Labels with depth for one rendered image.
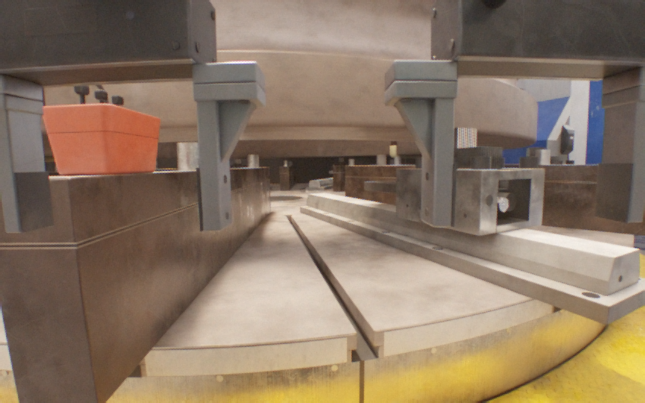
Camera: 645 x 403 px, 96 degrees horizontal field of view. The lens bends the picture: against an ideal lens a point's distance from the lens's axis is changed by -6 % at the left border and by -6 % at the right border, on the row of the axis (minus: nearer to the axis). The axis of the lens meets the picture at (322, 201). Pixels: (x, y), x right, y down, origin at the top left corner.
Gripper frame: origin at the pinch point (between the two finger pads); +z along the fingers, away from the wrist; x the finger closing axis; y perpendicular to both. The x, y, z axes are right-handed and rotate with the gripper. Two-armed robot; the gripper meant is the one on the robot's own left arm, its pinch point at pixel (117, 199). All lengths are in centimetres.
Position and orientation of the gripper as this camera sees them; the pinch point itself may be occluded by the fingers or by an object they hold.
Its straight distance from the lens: 24.7
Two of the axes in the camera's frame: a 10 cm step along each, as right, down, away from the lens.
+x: -10.0, 0.2, -0.1
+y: -0.1, -1.2, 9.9
